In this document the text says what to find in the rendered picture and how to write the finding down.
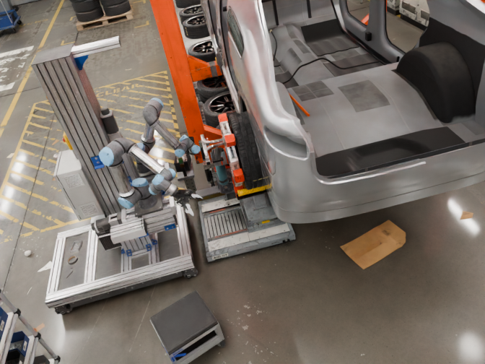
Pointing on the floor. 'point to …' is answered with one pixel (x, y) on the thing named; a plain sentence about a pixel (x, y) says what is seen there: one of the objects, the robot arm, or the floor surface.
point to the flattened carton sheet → (375, 244)
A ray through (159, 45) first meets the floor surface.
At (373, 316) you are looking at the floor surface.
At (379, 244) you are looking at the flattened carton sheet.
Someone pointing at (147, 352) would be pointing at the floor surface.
